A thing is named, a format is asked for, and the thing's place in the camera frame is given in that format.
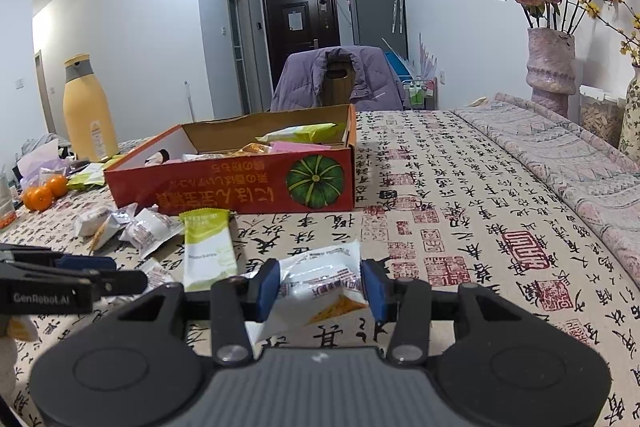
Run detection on green snack packet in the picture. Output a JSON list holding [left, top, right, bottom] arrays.
[[178, 210, 239, 293], [67, 163, 107, 190], [255, 122, 341, 146]]

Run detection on purple plastic bag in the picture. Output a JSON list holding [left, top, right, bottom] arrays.
[[17, 139, 71, 188]]

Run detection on clear plastic cup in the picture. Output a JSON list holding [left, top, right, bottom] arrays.
[[0, 171, 16, 231]]

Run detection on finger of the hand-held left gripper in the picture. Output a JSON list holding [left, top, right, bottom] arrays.
[[0, 243, 117, 279], [77, 269, 149, 299]]

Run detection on white snack packet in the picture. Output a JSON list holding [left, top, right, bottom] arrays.
[[139, 258, 175, 294], [75, 206, 121, 256], [120, 206, 185, 259], [245, 241, 372, 349]]

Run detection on blue board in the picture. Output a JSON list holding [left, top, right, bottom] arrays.
[[382, 37, 416, 80]]

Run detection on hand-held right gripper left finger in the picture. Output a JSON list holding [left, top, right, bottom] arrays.
[[107, 259, 281, 368]]

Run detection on pink paper fans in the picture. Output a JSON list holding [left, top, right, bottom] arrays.
[[414, 34, 439, 80]]

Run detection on grey refrigerator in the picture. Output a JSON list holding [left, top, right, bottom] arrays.
[[346, 0, 407, 53]]

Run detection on patterned beige vase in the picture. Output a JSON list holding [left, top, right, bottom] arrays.
[[618, 64, 640, 163]]

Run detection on folded patterned blanket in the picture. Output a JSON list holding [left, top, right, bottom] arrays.
[[450, 93, 640, 288]]

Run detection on silver snack packet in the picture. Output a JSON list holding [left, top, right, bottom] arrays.
[[107, 203, 140, 228]]

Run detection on yellow flower branches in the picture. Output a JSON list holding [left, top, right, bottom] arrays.
[[590, 0, 640, 68]]

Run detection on orange fruit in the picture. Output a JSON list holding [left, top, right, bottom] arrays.
[[22, 186, 54, 213], [42, 174, 70, 198]]

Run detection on pumpkin print cardboard box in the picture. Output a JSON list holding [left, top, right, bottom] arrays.
[[104, 104, 357, 216]]

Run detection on pink snack packet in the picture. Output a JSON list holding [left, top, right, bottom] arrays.
[[270, 140, 334, 154]]

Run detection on clear storage jar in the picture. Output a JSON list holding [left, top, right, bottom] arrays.
[[578, 85, 629, 143]]

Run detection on wooden chair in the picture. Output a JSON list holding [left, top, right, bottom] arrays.
[[323, 49, 357, 108]]

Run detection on pink stone vase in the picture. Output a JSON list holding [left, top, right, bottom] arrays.
[[524, 27, 578, 118]]

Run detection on wooden interior door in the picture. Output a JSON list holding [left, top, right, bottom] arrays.
[[33, 50, 56, 136]]

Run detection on rack of green bottles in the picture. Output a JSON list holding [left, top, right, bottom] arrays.
[[402, 76, 439, 110]]

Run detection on person's left forearm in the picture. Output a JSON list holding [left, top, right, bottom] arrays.
[[0, 338, 20, 403]]

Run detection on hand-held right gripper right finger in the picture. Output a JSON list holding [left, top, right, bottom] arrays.
[[361, 259, 536, 368]]

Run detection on dark entrance door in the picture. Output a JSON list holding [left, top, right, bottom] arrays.
[[262, 0, 335, 106]]

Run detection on grey interior door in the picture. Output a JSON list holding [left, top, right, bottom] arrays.
[[225, 0, 251, 116]]

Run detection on yellow thermos bottle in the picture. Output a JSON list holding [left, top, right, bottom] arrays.
[[62, 54, 120, 163]]

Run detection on purple padded jacket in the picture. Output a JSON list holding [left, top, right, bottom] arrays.
[[270, 45, 407, 113]]

